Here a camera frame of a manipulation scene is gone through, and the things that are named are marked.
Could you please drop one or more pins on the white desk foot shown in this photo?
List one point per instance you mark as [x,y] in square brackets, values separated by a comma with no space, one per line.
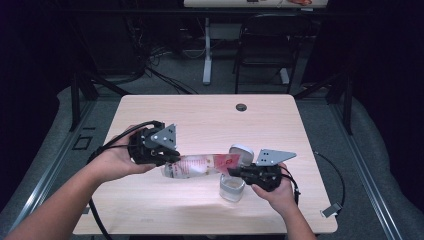
[284,76]

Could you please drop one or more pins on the clear canister with white lid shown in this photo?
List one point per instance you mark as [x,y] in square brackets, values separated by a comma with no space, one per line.
[231,190]

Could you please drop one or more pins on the black table grommet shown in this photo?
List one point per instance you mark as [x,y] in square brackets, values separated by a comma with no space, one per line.
[241,107]

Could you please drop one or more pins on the black metal stand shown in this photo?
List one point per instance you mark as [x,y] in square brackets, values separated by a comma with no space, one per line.
[348,106]
[75,103]

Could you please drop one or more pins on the person's right hand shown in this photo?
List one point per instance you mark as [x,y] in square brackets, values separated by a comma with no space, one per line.
[281,198]

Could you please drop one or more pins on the aluminium floor rail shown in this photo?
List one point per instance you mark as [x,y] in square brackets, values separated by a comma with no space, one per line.
[370,180]
[50,170]

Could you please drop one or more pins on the white desk leg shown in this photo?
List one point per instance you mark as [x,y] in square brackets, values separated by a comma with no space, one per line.
[207,56]

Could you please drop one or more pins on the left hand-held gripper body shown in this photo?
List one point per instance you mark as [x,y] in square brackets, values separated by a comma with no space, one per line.
[146,148]

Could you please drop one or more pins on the light background desk top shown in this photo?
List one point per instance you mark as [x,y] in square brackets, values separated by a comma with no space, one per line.
[233,3]

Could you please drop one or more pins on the person's left hand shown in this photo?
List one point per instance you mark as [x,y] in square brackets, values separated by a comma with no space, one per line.
[115,161]

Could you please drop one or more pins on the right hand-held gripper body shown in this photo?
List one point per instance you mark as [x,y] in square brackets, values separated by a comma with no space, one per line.
[265,176]

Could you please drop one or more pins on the black folding chair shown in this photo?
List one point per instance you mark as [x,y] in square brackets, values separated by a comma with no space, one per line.
[270,43]

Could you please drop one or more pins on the red and white spouted pouch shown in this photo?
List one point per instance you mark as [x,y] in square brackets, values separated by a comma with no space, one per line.
[196,165]

